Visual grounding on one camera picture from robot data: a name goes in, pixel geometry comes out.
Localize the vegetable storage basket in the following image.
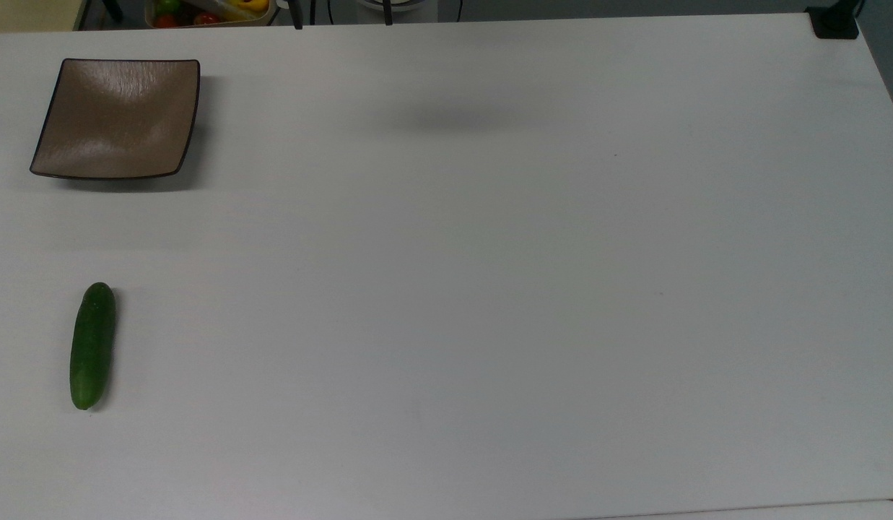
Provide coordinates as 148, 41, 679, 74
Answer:
144, 0, 275, 29

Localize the black clamped camera pole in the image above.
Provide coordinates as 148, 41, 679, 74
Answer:
806, 0, 864, 40

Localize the green cucumber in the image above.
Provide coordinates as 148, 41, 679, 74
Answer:
70, 282, 117, 411

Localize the yellow toy bell pepper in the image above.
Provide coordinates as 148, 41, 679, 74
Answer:
222, 0, 271, 20

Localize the brown square ceramic plate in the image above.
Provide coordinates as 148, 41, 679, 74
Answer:
30, 58, 201, 180

